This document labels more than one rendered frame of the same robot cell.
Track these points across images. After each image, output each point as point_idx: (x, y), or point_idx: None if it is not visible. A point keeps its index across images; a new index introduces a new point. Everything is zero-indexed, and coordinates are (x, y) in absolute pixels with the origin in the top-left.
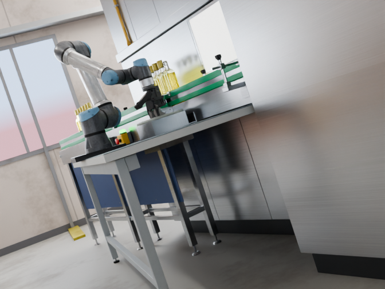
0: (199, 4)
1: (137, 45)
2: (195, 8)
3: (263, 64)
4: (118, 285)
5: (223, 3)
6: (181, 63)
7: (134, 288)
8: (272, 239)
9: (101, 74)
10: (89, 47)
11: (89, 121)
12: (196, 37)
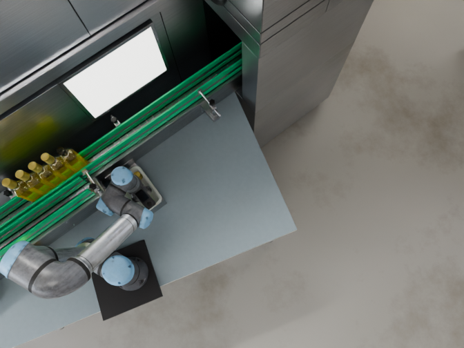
0: (84, 57)
1: None
2: (75, 65)
3: (276, 86)
4: (148, 304)
5: (262, 65)
6: (45, 133)
7: (170, 284)
8: None
9: (137, 226)
10: (24, 240)
11: (134, 269)
12: (78, 94)
